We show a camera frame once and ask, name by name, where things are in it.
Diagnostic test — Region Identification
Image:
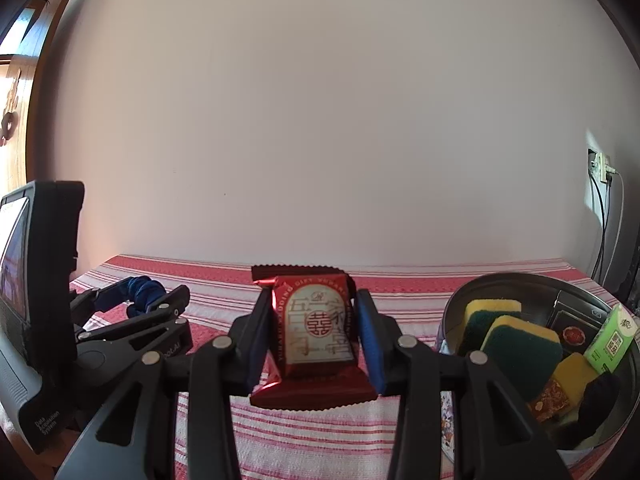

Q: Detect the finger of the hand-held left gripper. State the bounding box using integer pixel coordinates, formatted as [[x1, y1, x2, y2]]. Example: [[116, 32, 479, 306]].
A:
[[75, 284, 192, 346], [70, 277, 138, 328]]

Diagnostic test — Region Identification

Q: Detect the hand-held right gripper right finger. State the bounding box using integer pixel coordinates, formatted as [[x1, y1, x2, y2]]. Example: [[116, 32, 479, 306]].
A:
[[354, 288, 573, 480]]

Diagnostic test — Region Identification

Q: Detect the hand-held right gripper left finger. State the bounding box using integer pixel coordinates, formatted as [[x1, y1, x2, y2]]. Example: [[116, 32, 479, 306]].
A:
[[55, 287, 273, 480]]

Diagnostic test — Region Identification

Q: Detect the blue sock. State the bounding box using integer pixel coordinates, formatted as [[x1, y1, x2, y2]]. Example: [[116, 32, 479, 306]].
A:
[[122, 276, 167, 318]]

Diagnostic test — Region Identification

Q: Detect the red white-label snack packet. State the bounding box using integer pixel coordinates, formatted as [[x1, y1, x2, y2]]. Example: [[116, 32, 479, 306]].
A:
[[250, 264, 378, 408]]

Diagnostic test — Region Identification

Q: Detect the yellow green scouring sponge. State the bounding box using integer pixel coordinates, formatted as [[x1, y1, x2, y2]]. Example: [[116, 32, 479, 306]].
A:
[[552, 352, 601, 403], [459, 299, 522, 356], [481, 315, 563, 401]]

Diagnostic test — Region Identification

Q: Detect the round printed cookie tin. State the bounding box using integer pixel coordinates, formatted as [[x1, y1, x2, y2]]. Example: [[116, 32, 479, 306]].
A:
[[436, 271, 640, 466]]

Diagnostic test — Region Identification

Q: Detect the dark red gold snack packet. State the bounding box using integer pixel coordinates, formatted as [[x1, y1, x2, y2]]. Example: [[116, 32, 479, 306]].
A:
[[527, 377, 573, 423]]

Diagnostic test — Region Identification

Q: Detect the black square box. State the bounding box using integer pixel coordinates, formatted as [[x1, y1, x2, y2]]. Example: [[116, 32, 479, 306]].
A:
[[545, 290, 613, 353]]

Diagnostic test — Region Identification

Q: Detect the black sock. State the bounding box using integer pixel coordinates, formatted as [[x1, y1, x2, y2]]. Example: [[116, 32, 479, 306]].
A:
[[560, 372, 622, 448]]

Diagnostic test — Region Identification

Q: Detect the green white drink carton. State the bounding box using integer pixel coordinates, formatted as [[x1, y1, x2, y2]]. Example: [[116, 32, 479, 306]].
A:
[[583, 302, 640, 375]]

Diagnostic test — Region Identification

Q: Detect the red striped cloth desktop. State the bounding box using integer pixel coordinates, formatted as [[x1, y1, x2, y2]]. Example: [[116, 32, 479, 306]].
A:
[[70, 254, 640, 480]]

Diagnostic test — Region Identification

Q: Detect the wooden door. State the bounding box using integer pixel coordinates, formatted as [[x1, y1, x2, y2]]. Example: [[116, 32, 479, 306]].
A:
[[0, 0, 81, 196]]

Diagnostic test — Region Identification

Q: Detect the hanging door decoration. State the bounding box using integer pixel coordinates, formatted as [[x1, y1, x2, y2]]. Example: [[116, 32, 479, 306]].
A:
[[0, 67, 23, 146]]

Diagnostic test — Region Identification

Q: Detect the black power cable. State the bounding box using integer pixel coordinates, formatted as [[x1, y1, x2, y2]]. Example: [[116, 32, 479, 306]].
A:
[[597, 180, 613, 281], [589, 172, 605, 281]]

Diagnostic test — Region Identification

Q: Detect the white power cable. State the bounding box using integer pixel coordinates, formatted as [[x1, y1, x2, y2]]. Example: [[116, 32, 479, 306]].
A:
[[607, 170, 627, 286]]

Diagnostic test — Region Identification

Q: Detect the white wall socket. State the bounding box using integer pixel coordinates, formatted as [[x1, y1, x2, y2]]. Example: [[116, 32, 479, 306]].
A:
[[587, 147, 617, 183]]

